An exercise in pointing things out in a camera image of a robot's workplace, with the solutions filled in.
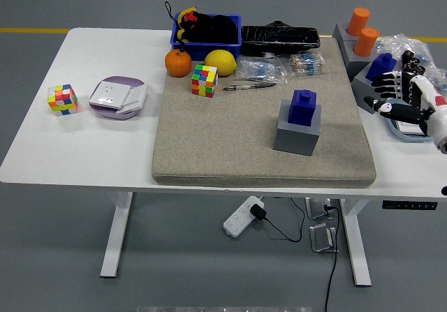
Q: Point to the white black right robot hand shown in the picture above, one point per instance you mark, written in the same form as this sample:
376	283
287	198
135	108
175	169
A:
433	116

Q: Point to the blue square seal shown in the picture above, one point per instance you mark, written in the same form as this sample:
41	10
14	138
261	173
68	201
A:
380	66
302	109

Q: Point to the grey cube seal holder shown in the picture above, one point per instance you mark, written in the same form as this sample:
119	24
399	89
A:
339	36
354	64
295	139
361	88

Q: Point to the orange cylinder seal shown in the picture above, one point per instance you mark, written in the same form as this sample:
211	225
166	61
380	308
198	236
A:
366	41
358	20

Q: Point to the light blue tray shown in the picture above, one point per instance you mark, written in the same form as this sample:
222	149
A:
405	135

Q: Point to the clear plastic bags pile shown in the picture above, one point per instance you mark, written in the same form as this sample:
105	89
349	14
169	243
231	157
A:
398	45

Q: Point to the black table control panel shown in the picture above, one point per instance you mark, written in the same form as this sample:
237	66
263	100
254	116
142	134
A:
408	205

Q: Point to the small resistor bag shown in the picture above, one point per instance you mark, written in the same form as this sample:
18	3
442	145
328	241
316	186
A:
307	64

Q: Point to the white table leg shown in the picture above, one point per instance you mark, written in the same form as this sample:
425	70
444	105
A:
356	242
117	235

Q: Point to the black wrapped long case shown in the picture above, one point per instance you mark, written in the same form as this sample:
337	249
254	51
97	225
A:
279	39

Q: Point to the large resistor bag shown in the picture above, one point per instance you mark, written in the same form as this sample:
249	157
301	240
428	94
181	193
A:
260	69

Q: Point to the clear black pen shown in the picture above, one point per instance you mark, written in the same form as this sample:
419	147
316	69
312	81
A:
249	86

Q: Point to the black plug adapter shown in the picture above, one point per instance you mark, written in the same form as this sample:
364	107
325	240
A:
257	211

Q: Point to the grey-brown fabric mat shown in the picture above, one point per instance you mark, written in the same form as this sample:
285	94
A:
227	137

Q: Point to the yellow lemon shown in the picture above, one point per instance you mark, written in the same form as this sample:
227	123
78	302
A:
220	62

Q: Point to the white power strip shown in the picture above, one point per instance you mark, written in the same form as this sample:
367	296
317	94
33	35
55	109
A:
237	221

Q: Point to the colourful puzzle cube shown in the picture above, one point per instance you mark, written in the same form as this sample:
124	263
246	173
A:
63	100
204	81

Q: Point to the blue plastic bin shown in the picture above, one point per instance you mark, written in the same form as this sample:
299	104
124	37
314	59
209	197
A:
209	49

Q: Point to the black fabric pouch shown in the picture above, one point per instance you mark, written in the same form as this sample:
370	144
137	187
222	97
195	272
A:
216	29

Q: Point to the orange tangerine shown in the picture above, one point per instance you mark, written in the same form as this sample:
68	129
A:
178	64

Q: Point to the yellow red toy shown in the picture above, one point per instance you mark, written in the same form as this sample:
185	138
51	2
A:
182	19

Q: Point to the purple plate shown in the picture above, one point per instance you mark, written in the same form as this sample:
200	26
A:
122	80

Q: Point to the white wall switch panel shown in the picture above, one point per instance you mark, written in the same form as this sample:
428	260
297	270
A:
408	127

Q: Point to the metal bracket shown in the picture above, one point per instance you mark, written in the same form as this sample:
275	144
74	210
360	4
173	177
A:
316	209
321	237

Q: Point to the white switch panel frame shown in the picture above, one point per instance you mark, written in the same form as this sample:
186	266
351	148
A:
134	97

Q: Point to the white wall socket panel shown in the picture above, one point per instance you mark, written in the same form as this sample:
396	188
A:
108	94

